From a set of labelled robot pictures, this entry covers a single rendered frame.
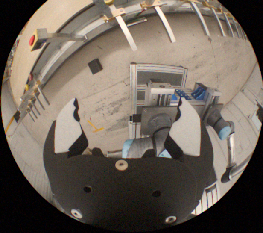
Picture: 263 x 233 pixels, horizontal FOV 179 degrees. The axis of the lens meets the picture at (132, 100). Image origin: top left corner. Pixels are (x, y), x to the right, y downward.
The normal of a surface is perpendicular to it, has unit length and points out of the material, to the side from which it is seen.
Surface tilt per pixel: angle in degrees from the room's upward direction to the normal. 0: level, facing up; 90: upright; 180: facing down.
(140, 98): 0
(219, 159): 90
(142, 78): 0
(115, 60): 0
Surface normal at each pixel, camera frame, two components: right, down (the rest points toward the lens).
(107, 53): 0.02, 0.51
